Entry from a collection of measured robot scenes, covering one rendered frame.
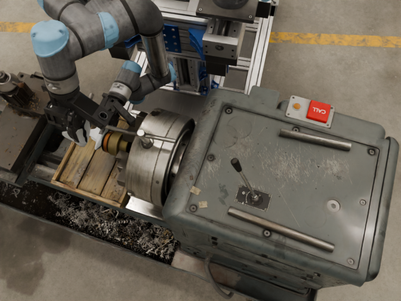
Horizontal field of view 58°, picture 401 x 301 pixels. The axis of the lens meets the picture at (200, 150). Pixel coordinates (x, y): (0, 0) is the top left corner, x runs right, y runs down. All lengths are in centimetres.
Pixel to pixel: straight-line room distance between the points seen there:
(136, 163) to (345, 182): 60
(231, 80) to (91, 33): 164
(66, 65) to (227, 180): 51
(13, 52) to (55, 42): 240
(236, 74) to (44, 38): 176
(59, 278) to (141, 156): 144
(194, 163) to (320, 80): 185
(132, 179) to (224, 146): 30
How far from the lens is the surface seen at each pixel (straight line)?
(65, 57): 86
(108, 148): 128
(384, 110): 278
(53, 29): 85
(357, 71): 289
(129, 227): 173
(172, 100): 236
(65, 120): 97
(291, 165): 106
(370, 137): 116
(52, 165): 163
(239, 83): 241
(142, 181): 113
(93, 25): 89
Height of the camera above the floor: 223
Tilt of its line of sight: 67 degrees down
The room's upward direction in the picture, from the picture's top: 6 degrees counter-clockwise
